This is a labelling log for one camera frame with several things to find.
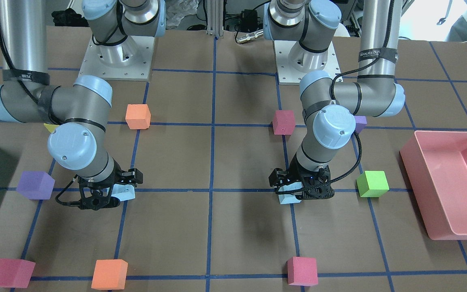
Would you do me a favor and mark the pink block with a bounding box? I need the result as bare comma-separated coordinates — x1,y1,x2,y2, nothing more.
272,110,296,135
0,258,36,288
287,256,319,287

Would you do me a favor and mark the orange block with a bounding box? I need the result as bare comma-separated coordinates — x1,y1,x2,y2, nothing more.
91,259,128,290
125,104,151,130

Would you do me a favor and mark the orange block rear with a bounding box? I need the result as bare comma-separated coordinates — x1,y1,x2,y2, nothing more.
125,104,151,130

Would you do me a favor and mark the pink block front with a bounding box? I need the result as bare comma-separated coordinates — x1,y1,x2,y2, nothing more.
0,258,36,288
287,256,319,287

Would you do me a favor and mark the green block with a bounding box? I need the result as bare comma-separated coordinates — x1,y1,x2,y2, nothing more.
356,170,390,198

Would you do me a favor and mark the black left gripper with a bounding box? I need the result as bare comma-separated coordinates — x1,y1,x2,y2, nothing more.
268,157,335,200

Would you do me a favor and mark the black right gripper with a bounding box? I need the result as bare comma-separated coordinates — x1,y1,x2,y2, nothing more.
71,161,143,210

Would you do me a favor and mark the yellow block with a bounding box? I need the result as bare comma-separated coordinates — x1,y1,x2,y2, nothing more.
44,123,59,133

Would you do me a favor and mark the orange block front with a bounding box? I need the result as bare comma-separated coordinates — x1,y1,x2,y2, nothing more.
91,259,128,290

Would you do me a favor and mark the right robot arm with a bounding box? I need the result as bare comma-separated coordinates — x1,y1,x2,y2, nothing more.
0,0,166,210

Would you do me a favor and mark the purple block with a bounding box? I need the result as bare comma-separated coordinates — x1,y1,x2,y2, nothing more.
16,171,55,200
354,115,368,134

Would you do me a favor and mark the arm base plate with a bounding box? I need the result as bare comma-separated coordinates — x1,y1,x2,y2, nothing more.
274,40,341,85
79,36,156,82

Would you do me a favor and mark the pink tray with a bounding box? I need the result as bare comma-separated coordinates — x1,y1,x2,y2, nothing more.
400,131,467,240

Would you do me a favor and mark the aluminium frame post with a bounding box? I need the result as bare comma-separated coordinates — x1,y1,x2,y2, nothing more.
203,0,225,39

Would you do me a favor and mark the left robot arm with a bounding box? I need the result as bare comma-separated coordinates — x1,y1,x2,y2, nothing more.
263,0,405,200

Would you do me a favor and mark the light blue block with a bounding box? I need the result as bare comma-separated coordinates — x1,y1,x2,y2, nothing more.
111,184,136,202
278,182,303,204

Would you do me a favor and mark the pink block rear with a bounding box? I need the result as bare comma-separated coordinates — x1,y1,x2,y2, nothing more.
272,110,296,135

